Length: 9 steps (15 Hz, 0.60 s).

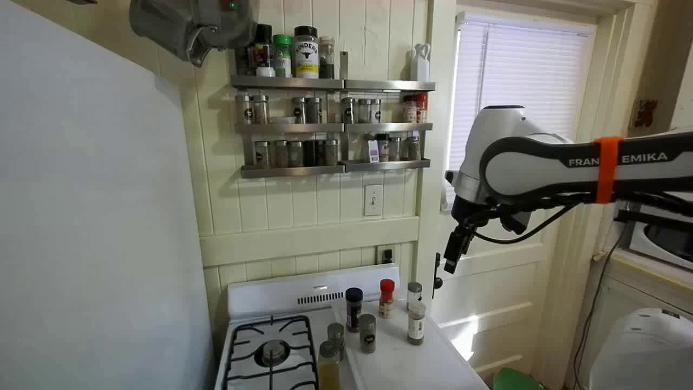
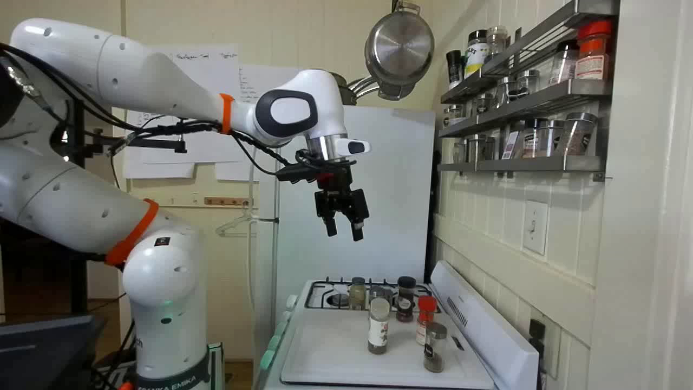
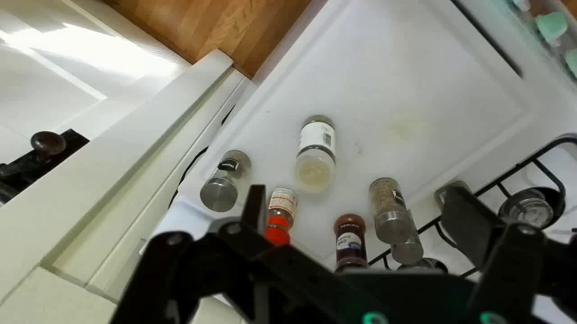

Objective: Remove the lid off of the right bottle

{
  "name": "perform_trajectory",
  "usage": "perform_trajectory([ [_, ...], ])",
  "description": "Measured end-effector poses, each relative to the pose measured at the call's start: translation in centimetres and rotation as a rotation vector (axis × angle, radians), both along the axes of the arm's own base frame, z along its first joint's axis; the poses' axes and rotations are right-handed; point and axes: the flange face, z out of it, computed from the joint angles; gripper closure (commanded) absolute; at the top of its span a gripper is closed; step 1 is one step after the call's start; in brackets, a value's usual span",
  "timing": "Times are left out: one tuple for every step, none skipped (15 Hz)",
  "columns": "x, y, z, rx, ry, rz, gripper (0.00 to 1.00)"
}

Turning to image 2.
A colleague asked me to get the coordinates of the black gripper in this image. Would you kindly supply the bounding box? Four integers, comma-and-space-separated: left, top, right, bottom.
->
309, 161, 372, 242

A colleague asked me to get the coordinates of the small clear spice bottle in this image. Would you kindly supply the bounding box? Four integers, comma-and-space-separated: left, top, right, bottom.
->
349, 275, 369, 312

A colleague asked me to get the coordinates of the black lid spice bottle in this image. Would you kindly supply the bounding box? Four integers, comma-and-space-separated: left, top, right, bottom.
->
394, 275, 420, 325

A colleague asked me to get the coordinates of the white label spice bottle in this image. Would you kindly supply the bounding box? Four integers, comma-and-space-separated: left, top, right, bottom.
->
366, 312, 392, 358

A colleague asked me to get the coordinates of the red lid spice bottle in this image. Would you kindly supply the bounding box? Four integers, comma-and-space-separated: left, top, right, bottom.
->
413, 292, 439, 346

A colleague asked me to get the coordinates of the red lid rack jar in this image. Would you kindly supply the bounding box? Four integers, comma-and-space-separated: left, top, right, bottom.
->
571, 18, 617, 85

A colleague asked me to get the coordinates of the white refrigerator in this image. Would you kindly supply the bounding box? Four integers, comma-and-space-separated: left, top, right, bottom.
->
251, 105, 438, 365

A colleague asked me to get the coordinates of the black stove burner grate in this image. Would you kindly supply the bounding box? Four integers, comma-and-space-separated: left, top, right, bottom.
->
308, 275, 438, 314

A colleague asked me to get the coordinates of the hanging stainless steel pan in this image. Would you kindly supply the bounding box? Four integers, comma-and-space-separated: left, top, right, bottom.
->
362, 0, 438, 103

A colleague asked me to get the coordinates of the white kitchen stove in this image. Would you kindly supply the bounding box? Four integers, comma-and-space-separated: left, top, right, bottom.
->
257, 258, 543, 390

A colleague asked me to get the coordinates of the dark rack jar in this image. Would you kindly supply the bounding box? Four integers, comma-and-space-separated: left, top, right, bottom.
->
445, 49, 465, 91

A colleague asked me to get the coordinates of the white label rack jar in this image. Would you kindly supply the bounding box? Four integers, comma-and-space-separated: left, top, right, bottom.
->
463, 28, 492, 81

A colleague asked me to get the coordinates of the black vertical stand pole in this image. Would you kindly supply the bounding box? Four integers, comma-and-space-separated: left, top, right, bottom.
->
68, 99, 92, 317

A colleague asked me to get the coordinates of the dark laptop screen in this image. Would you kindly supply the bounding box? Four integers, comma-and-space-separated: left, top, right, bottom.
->
0, 312, 104, 390

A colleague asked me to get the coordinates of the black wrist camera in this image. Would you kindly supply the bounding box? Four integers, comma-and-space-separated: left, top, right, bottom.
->
275, 161, 325, 185

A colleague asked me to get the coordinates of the small wooden wall strip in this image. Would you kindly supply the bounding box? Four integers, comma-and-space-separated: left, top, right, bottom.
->
201, 196, 251, 211

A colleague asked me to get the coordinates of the white wall outlet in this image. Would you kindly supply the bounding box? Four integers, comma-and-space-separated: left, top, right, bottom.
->
519, 199, 553, 260

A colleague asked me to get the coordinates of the black wall outlet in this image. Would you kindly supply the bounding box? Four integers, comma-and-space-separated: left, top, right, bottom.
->
526, 317, 548, 365

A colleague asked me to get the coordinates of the metal wall spice rack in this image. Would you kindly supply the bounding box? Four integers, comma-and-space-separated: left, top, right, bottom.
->
436, 0, 621, 185

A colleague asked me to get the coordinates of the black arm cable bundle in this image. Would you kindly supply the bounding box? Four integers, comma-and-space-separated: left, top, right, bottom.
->
0, 42, 305, 181

